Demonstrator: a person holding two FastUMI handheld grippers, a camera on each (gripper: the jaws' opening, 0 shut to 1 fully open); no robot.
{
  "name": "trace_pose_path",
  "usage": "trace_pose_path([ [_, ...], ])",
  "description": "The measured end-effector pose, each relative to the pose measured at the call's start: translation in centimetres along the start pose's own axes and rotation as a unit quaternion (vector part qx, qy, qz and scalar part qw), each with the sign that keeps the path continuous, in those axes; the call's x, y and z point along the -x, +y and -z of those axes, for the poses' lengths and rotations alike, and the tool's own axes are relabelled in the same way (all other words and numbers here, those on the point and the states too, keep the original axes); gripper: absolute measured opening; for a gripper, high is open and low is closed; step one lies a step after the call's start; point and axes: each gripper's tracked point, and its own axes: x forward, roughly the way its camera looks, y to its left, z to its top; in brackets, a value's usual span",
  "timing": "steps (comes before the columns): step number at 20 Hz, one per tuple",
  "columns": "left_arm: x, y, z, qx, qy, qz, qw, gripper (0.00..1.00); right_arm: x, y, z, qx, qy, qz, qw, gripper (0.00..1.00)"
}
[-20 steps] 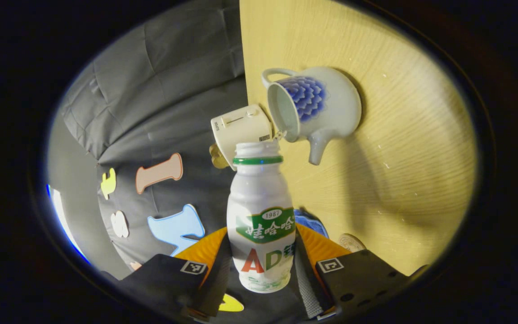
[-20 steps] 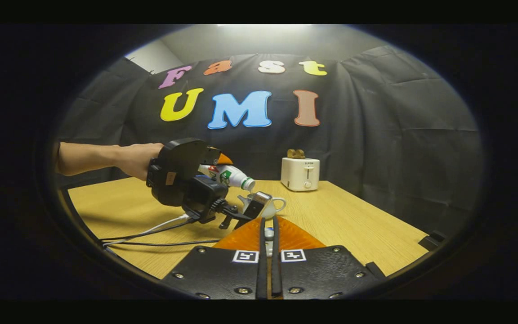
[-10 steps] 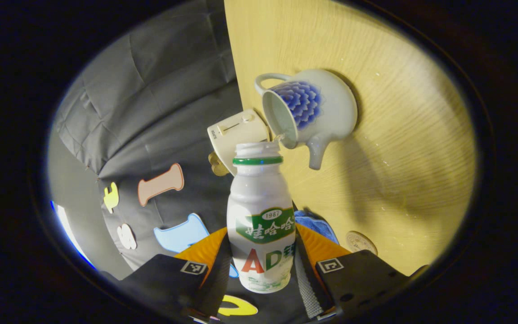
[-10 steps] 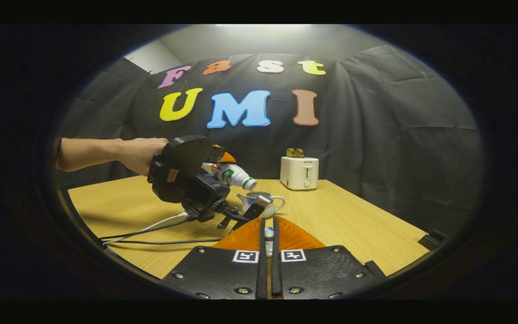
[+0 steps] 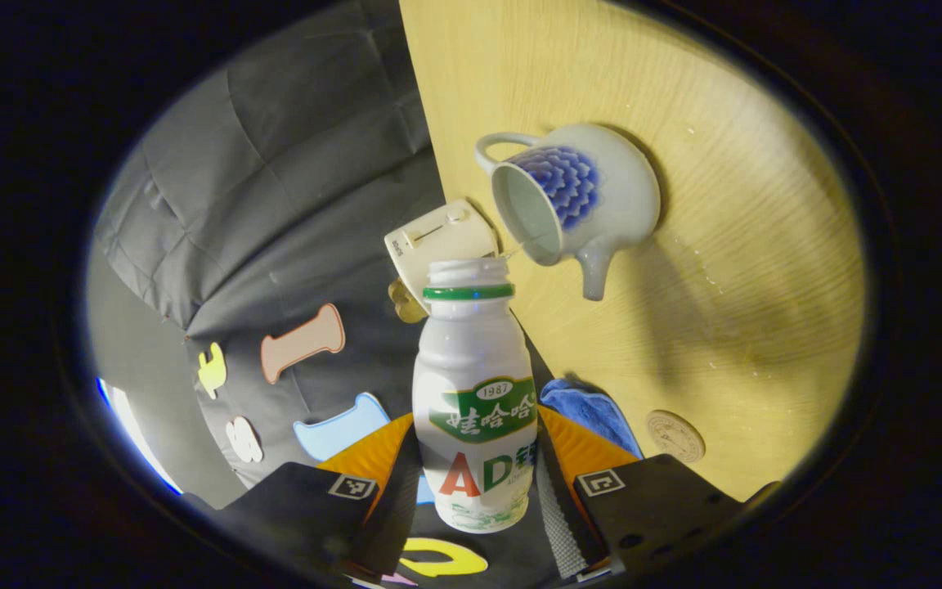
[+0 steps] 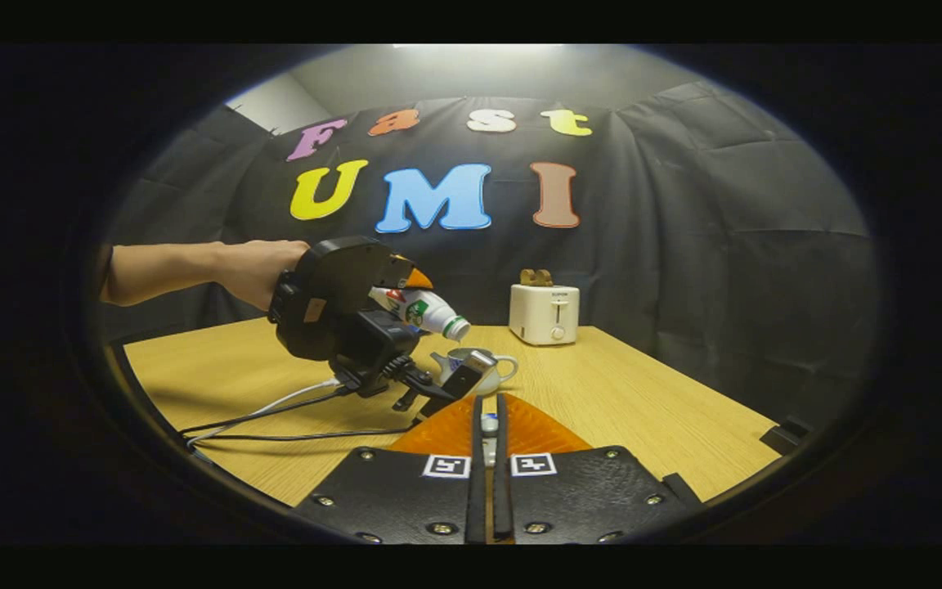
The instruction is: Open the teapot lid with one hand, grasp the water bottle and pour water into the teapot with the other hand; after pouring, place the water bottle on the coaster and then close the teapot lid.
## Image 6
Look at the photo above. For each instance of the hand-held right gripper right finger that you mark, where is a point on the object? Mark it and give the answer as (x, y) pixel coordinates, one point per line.
(503, 491)

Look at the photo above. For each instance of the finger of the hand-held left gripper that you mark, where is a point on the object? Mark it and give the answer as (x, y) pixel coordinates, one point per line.
(415, 278)

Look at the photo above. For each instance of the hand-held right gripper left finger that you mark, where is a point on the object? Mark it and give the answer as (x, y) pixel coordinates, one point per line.
(477, 491)

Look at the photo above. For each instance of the white water bottle green label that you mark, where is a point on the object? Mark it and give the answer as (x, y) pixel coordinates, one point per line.
(426, 315)

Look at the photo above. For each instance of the white teacup lid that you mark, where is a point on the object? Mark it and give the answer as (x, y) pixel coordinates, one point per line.
(489, 425)

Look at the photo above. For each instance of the white blue-patterned teacup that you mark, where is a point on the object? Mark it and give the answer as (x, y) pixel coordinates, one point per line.
(497, 372)

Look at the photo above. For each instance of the brown bread slice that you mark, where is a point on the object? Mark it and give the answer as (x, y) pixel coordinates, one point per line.
(527, 278)
(545, 278)

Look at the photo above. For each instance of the white toaster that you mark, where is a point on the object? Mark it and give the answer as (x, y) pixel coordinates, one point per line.
(545, 315)

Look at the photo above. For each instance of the black backdrop cloth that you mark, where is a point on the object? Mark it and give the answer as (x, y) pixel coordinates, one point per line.
(684, 245)

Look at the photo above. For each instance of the small black block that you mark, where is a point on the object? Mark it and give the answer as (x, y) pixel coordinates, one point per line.
(786, 436)

